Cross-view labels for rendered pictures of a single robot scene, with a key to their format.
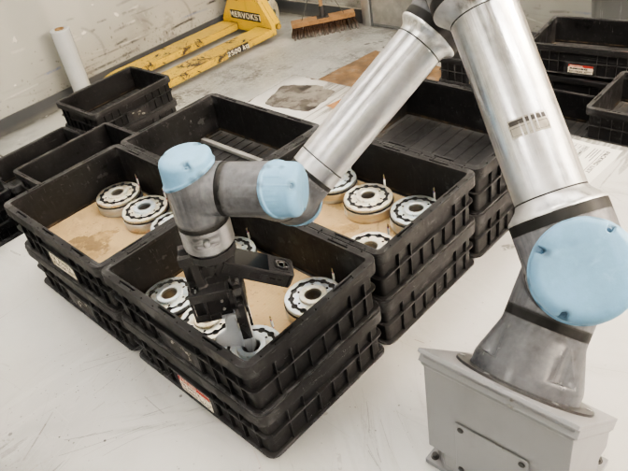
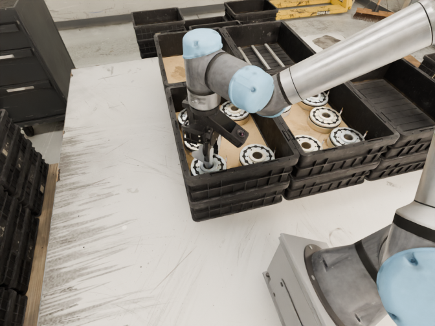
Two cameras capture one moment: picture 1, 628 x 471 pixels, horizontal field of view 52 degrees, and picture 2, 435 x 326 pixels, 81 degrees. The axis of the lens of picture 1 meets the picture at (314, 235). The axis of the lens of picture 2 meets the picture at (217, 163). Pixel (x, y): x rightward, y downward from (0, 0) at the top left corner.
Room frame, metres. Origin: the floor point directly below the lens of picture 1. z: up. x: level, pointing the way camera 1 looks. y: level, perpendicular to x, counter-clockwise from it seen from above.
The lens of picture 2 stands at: (0.35, -0.09, 1.42)
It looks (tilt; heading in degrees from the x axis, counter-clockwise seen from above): 50 degrees down; 26
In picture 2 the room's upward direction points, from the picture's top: straight up
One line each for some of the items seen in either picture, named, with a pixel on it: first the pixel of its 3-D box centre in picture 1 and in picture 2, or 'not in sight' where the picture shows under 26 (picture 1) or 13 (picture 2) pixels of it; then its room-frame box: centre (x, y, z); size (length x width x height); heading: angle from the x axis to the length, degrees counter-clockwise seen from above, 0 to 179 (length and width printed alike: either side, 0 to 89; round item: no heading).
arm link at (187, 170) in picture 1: (195, 188); (203, 63); (0.77, 0.15, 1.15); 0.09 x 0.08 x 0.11; 70
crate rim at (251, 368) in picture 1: (234, 269); (224, 120); (0.88, 0.15, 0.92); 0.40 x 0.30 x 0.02; 41
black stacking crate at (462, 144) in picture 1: (436, 140); (390, 103); (1.27, -0.31, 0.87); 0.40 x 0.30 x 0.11; 41
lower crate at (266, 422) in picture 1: (252, 334); (223, 155); (0.88, 0.15, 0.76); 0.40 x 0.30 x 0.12; 41
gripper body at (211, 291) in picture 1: (215, 276); (202, 121); (0.77, 0.16, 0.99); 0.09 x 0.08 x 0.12; 93
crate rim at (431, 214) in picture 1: (348, 185); (316, 104); (1.07, -0.08, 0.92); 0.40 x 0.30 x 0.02; 41
